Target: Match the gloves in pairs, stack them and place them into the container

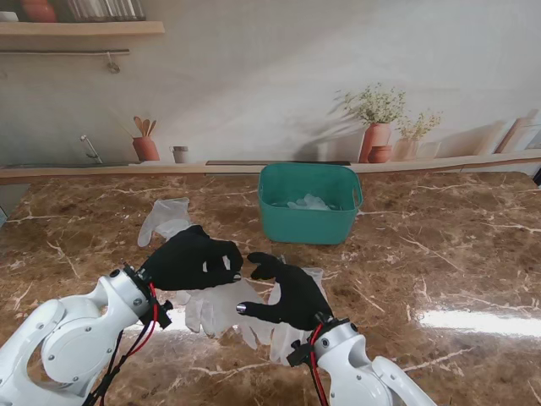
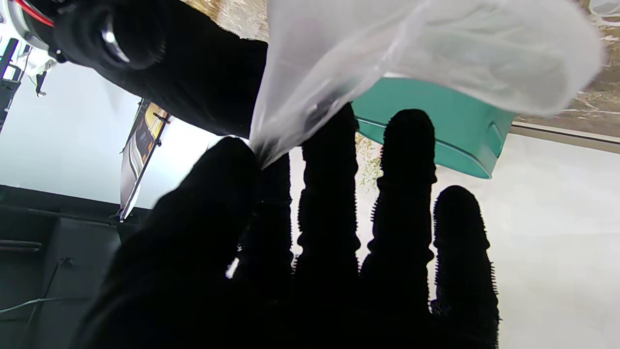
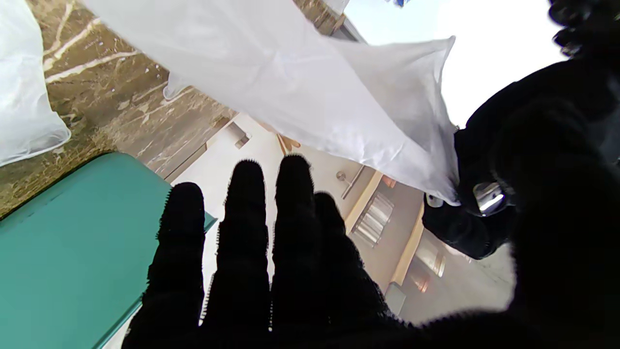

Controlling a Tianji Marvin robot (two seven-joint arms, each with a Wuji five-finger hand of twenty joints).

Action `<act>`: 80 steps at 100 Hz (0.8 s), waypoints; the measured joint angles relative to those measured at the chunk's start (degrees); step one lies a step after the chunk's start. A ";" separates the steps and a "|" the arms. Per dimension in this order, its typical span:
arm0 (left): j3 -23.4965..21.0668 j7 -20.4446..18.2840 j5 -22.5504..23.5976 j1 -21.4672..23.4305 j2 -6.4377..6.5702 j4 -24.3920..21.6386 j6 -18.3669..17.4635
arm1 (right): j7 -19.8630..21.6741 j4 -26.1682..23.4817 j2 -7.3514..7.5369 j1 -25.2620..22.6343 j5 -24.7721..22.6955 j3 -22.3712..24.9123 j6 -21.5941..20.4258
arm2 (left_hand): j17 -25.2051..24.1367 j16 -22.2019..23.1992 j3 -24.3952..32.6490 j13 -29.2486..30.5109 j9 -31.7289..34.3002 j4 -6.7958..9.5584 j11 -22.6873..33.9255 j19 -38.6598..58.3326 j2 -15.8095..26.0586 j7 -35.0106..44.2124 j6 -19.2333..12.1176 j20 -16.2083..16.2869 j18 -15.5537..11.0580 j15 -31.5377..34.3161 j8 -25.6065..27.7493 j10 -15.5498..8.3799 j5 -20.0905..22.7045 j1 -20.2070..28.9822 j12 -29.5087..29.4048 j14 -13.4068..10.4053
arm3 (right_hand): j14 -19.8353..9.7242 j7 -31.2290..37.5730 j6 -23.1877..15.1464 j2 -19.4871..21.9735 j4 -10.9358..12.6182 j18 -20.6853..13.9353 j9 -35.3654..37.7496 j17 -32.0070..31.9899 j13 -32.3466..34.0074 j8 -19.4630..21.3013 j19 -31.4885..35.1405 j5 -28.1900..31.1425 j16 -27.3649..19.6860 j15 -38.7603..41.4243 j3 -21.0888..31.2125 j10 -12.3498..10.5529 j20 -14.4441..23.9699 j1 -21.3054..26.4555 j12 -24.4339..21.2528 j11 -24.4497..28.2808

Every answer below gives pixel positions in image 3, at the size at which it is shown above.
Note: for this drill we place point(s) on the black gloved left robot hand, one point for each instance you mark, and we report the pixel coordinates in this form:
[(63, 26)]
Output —
[(465, 232)]

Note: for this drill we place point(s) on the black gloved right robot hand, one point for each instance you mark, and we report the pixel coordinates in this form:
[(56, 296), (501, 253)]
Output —
[(566, 242)]

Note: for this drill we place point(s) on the translucent white disposable glove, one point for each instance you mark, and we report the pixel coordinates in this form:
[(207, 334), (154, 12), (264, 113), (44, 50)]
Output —
[(290, 72), (24, 97)]

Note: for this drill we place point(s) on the teal plastic basket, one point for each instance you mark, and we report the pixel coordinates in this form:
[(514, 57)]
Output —
[(72, 252)]

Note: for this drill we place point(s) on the row of books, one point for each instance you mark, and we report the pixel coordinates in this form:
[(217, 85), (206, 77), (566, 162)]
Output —
[(375, 218)]

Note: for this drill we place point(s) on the orange ceramic jar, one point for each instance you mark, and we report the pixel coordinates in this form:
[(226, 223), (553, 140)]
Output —
[(389, 182)]

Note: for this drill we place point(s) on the terracotta pot with wooden spoons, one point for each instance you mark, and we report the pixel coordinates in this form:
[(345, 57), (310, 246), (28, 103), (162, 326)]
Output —
[(289, 143)]

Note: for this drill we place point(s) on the grey mug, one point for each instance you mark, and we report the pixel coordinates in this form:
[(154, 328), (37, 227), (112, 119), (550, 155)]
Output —
[(242, 141)]

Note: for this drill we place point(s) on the light wooden wall shelf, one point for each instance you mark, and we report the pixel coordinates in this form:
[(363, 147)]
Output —
[(363, 201), (409, 242)]

